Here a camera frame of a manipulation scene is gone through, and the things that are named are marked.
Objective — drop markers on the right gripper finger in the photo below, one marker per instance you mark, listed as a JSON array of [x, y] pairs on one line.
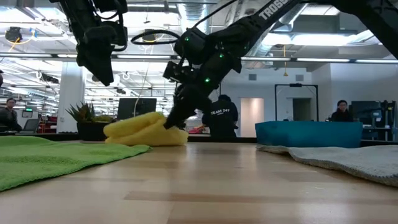
[[186, 107]]

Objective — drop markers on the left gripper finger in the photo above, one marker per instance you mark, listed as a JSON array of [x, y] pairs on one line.
[[101, 67]]

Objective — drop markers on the yellow microfiber towel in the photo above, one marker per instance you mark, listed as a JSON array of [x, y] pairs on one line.
[[146, 133]]

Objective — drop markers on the green microfiber towel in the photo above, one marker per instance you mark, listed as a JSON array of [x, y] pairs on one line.
[[46, 158]]

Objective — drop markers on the grey microfiber towel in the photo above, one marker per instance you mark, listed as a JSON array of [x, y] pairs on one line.
[[348, 161]]

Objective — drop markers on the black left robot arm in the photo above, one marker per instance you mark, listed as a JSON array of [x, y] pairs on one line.
[[71, 12]]

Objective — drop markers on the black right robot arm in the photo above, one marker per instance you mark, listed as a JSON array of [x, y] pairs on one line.
[[270, 12]]

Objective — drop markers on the person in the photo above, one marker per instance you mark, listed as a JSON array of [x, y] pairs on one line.
[[222, 119], [342, 116], [9, 119]]

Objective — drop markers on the white pillar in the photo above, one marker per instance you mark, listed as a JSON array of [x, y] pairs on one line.
[[71, 99]]

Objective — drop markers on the black computer monitor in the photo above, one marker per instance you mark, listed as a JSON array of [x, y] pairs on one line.
[[136, 107]]

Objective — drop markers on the potted succulent plant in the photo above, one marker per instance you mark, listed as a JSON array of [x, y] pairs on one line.
[[90, 127]]

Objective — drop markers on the grey office chair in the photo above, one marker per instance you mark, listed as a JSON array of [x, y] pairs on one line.
[[29, 126]]

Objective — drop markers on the blue plastic bin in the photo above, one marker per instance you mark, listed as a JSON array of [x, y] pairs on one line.
[[311, 133]]

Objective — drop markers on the black equipment rack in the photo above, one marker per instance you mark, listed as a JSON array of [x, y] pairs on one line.
[[373, 118]]

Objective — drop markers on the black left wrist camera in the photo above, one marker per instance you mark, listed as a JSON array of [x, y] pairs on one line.
[[121, 32]]

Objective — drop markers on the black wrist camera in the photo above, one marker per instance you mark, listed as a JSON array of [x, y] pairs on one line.
[[178, 71], [121, 32]]

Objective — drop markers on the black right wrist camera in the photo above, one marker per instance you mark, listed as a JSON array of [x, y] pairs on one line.
[[178, 71]]

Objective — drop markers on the black camera stand frame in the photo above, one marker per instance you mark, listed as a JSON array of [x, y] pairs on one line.
[[295, 85]]

